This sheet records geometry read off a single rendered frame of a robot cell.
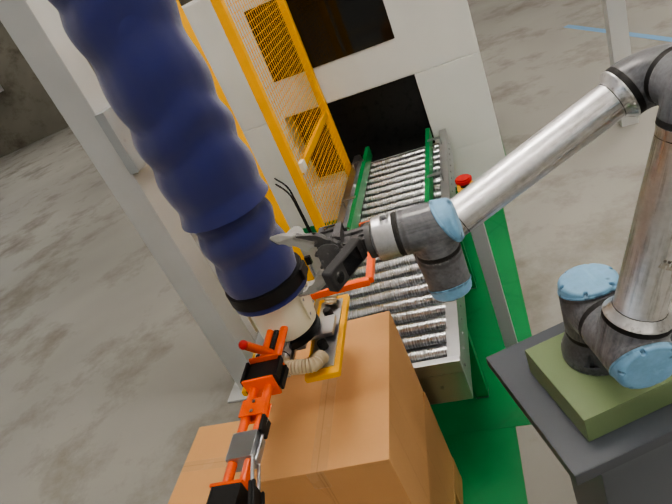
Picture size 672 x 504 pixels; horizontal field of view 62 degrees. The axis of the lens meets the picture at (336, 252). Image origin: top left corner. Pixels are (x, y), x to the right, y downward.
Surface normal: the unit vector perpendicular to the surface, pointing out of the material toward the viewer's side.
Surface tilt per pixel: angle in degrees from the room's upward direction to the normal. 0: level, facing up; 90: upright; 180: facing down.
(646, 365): 97
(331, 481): 90
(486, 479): 0
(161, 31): 80
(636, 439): 0
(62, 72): 90
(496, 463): 0
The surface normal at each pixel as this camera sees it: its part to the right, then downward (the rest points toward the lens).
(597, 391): -0.35, -0.79
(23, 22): -0.14, 0.55
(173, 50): 0.76, -0.05
